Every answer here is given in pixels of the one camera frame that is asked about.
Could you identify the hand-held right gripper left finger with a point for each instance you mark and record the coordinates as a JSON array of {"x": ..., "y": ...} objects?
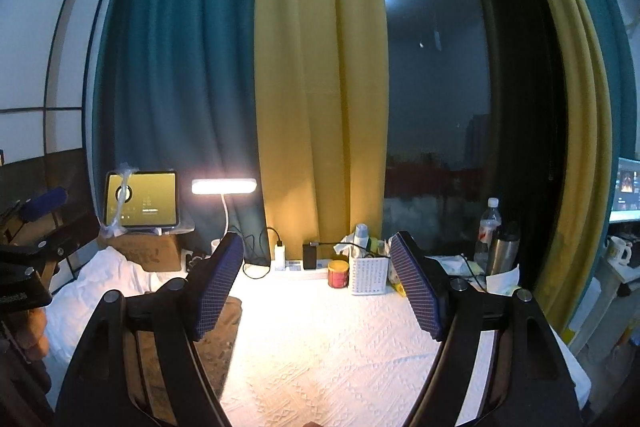
[{"x": 217, "y": 287}]

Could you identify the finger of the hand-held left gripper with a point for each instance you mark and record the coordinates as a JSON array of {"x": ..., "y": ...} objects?
[{"x": 47, "y": 201}]

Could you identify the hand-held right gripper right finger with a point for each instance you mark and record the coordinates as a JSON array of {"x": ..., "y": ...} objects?
[{"x": 417, "y": 287}]

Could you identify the brown printed t-shirt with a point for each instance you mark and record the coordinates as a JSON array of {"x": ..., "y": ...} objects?
[{"x": 225, "y": 347}]

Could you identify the person's left hand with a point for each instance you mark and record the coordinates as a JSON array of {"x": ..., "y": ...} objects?
[{"x": 32, "y": 332}]

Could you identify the wet wipes packet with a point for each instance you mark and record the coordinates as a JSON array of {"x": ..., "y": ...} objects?
[{"x": 455, "y": 264}]

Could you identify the white perforated basket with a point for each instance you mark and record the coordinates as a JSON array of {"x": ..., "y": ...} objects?
[{"x": 369, "y": 277}]

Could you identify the white charger plug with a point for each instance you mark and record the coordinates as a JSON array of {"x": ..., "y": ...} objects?
[{"x": 279, "y": 254}]

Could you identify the white blue bottle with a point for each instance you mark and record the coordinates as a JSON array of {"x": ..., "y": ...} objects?
[{"x": 361, "y": 237}]

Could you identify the cardboard box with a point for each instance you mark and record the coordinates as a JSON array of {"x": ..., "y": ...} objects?
[{"x": 150, "y": 252}]

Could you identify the red can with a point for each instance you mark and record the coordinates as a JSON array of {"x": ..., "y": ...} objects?
[{"x": 338, "y": 274}]

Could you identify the white power strip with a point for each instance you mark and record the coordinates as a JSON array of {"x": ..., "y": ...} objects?
[{"x": 300, "y": 274}]

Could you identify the yellow-green tissue pack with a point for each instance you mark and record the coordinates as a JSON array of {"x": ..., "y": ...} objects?
[{"x": 502, "y": 282}]

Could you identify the clear water bottle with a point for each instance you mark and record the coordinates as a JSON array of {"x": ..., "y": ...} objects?
[{"x": 487, "y": 232}]

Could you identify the steel tumbler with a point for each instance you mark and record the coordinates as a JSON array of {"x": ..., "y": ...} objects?
[{"x": 502, "y": 254}]

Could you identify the plastic-wrapped tablet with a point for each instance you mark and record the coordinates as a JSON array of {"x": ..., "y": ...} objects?
[{"x": 142, "y": 199}]

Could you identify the white cloth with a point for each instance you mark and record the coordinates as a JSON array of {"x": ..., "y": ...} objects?
[{"x": 115, "y": 272}]

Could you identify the black power adapter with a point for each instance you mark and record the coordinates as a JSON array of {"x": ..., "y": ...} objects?
[{"x": 310, "y": 256}]

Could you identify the white desk lamp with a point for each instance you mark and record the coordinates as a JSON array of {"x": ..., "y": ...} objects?
[{"x": 225, "y": 186}]

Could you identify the white embossed table cover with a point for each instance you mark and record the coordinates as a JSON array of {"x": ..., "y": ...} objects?
[{"x": 325, "y": 357}]

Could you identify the teal curtain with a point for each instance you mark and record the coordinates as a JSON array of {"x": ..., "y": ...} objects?
[
  {"x": 175, "y": 57},
  {"x": 602, "y": 7}
]

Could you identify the white side desk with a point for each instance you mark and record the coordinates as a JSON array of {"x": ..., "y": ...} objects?
[{"x": 610, "y": 297}]

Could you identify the white mug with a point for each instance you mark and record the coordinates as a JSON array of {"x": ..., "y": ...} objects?
[{"x": 617, "y": 249}]

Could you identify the dark window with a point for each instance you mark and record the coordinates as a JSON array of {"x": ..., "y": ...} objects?
[{"x": 435, "y": 82}]

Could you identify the computer monitor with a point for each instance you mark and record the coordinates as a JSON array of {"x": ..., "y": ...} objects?
[{"x": 627, "y": 187}]

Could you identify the yellow curtain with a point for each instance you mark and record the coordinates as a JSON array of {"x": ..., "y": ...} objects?
[
  {"x": 320, "y": 57},
  {"x": 575, "y": 107}
]

